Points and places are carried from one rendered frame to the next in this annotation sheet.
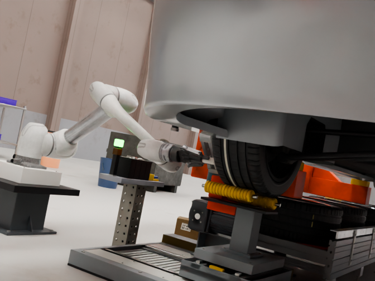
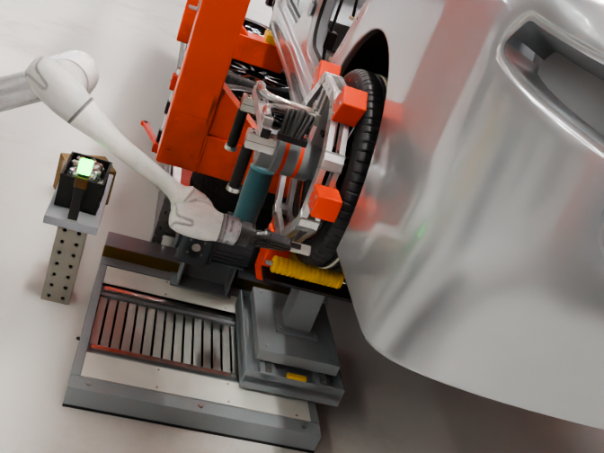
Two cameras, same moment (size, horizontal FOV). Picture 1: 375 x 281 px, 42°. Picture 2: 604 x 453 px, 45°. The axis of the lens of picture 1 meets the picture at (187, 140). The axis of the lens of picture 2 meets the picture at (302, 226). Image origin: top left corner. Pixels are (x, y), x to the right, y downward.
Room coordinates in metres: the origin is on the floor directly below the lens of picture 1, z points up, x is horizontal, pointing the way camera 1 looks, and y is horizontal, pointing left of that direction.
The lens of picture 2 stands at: (0.90, 1.44, 1.63)
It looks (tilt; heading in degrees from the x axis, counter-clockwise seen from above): 24 degrees down; 312
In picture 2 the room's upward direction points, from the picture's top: 22 degrees clockwise
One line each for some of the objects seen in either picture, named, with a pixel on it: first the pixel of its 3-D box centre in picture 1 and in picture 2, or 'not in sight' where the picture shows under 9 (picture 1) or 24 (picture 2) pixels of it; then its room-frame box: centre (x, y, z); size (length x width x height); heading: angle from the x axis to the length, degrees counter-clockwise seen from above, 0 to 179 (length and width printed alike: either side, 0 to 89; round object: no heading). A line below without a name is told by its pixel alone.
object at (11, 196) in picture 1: (18, 203); not in sight; (3.07, 0.96, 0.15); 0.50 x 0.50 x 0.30; 56
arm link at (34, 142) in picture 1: (34, 140); not in sight; (3.08, 0.95, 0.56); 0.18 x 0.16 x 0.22; 141
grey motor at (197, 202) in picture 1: (224, 232); (226, 257); (2.79, -0.30, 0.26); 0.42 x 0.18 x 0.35; 58
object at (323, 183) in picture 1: (341, 180); (249, 32); (4.57, -1.48, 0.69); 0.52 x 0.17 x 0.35; 58
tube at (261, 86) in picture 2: not in sight; (289, 89); (2.63, -0.17, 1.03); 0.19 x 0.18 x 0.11; 58
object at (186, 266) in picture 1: (238, 272); (286, 344); (2.39, -0.36, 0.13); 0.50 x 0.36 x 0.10; 148
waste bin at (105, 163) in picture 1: (110, 172); not in sight; (7.13, 1.01, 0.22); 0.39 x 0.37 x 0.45; 57
